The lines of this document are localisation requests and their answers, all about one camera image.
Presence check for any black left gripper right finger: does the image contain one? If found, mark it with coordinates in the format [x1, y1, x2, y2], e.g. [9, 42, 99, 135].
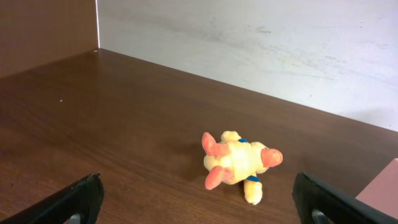
[292, 172, 397, 224]

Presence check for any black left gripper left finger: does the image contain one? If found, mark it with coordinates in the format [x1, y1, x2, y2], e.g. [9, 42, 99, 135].
[1, 173, 104, 224]

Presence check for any pink cardboard box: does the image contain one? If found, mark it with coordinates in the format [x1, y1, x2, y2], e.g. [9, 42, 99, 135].
[356, 158, 398, 218]

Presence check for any yellow plush duck toy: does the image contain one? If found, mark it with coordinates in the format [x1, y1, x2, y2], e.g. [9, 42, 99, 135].
[201, 131, 283, 205]

